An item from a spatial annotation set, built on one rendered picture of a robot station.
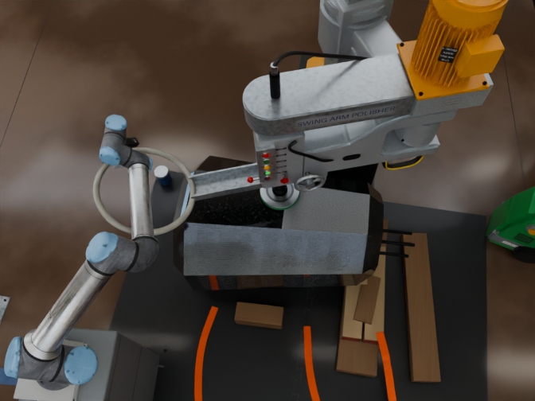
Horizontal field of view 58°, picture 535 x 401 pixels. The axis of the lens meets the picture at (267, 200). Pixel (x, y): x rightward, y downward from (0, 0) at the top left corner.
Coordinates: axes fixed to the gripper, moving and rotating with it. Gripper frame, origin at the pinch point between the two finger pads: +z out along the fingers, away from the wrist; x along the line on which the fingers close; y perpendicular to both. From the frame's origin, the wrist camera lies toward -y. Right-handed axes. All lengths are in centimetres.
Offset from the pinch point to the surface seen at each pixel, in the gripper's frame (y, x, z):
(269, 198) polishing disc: -54, 59, -1
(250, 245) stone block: -36, 71, 15
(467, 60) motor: -77, 86, -123
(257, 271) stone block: -34, 84, 25
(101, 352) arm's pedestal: 54, 71, 28
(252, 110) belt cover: -29, 45, -78
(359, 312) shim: -79, 138, 45
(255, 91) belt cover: -35, 39, -79
